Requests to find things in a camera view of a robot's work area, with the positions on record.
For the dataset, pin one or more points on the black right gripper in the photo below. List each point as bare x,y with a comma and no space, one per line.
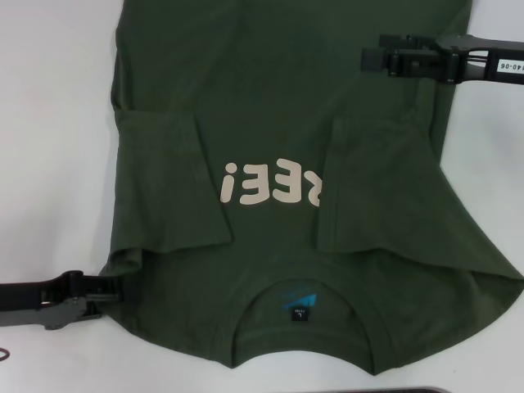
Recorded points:
483,59

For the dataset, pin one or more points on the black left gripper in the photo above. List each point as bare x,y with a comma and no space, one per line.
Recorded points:
41,299

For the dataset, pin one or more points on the dark green FREE t-shirt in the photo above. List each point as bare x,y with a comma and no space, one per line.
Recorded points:
286,123

